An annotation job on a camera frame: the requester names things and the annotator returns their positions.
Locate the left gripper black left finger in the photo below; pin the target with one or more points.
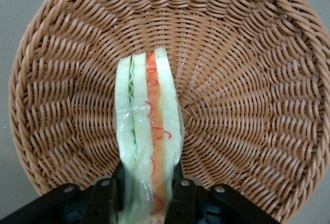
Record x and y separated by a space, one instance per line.
103 200

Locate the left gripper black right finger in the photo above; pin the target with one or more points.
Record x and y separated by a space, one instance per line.
181 203

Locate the triangle sandwich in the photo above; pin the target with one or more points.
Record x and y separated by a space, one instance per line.
144 120

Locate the round brown wicker basket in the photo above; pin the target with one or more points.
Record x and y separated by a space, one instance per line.
245 92

